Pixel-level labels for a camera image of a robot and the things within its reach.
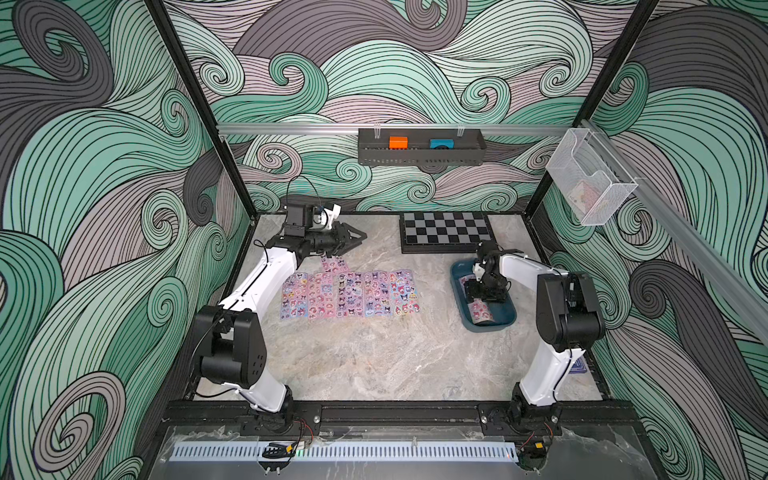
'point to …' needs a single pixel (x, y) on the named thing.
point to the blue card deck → (578, 367)
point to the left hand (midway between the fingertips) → (364, 235)
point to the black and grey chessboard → (444, 232)
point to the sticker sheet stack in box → (480, 311)
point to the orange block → (398, 142)
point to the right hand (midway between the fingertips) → (483, 301)
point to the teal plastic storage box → (505, 313)
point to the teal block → (439, 142)
